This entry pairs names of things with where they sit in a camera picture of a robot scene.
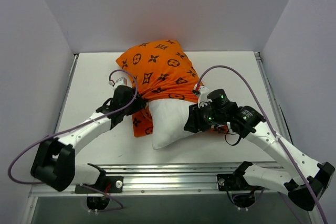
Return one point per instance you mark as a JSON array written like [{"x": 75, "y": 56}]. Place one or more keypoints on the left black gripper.
[{"x": 137, "y": 102}]

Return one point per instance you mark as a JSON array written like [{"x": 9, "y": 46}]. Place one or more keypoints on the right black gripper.
[{"x": 192, "y": 119}]

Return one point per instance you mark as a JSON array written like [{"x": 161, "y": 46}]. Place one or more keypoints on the white pillow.
[{"x": 169, "y": 117}]

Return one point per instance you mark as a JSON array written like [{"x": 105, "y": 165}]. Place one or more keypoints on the orange patterned pillowcase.
[{"x": 162, "y": 72}]

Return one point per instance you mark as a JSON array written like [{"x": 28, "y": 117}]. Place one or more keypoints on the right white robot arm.
[{"x": 303, "y": 179}]

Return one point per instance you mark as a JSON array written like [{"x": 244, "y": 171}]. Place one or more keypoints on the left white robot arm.
[{"x": 54, "y": 163}]

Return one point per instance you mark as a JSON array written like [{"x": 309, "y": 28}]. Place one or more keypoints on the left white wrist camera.
[{"x": 122, "y": 81}]

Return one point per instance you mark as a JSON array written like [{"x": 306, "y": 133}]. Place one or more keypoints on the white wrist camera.
[
  {"x": 201, "y": 92},
  {"x": 122, "y": 81}
]

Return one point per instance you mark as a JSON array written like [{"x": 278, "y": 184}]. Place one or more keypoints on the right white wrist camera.
[{"x": 201, "y": 92}]

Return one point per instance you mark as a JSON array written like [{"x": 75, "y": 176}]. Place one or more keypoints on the aluminium frame rail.
[{"x": 169, "y": 179}]

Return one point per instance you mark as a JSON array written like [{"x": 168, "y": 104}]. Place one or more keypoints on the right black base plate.
[{"x": 233, "y": 183}]

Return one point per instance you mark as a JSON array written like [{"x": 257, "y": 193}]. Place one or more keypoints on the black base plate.
[
  {"x": 233, "y": 183},
  {"x": 108, "y": 184}
]

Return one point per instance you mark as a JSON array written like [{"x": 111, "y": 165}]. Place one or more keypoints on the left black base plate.
[{"x": 108, "y": 184}]

